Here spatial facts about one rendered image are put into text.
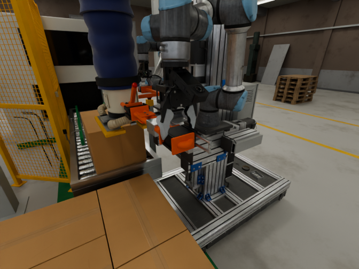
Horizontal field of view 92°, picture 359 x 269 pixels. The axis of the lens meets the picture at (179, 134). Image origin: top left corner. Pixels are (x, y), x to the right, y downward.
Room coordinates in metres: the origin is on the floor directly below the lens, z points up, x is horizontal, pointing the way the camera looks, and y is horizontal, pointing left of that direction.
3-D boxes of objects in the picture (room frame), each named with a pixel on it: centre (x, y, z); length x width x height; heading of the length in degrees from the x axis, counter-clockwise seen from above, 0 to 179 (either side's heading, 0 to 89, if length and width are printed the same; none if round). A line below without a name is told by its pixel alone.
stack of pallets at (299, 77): (6.15, -4.06, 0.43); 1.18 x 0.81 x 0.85; 120
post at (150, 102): (1.89, 0.33, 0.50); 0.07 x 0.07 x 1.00; 31
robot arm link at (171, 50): (0.49, 0.01, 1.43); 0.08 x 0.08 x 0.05
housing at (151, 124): (0.58, 0.08, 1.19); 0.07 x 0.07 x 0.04; 32
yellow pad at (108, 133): (0.92, 0.40, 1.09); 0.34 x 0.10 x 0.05; 32
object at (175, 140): (0.46, 0.01, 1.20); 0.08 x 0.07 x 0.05; 32
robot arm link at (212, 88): (1.03, -0.19, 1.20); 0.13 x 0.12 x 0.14; 57
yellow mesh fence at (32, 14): (2.45, 1.73, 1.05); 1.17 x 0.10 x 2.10; 31
